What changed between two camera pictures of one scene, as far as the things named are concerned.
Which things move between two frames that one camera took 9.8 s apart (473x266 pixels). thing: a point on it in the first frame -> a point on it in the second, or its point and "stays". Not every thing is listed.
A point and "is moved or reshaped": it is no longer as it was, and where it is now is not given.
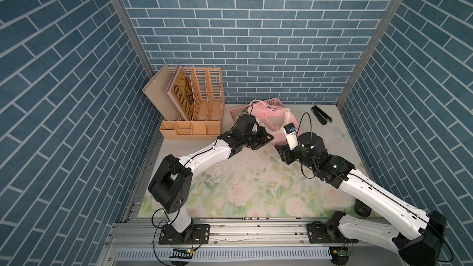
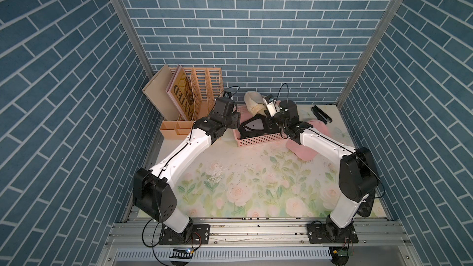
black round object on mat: (362, 209) stays
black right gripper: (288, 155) -> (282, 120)
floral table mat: (257, 183) stays
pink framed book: (180, 90) stays
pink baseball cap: (272, 120) is moved or reshaped
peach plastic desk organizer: (208, 119) stays
